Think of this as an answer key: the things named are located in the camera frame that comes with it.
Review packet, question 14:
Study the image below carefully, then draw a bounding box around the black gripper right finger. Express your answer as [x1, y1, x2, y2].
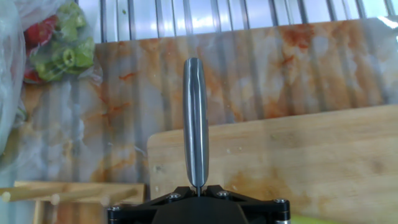
[200, 184, 292, 224]

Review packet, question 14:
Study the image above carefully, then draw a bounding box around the long green chili pepper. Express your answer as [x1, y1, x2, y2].
[290, 215, 345, 224]

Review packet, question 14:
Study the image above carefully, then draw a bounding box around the steel cleaver knife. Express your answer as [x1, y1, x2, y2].
[182, 57, 210, 197]

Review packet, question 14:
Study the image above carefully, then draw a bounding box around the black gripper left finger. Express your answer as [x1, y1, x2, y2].
[107, 185, 198, 224]

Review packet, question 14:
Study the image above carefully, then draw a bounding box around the red chili pepper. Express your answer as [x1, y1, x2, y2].
[23, 14, 60, 85]

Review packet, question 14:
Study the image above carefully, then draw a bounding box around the wooden cutting board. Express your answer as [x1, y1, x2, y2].
[146, 104, 398, 224]

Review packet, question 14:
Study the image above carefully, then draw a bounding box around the wooden peg rack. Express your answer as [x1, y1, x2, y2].
[0, 180, 146, 224]

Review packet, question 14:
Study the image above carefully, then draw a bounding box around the clear plastic bag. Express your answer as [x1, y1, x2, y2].
[0, 0, 104, 172]

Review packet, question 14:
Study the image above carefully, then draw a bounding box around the plastic bag of peppers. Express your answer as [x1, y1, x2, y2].
[30, 1, 96, 83]

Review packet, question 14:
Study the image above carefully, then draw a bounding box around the marble pattern plastic mat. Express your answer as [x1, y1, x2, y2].
[0, 17, 398, 224]

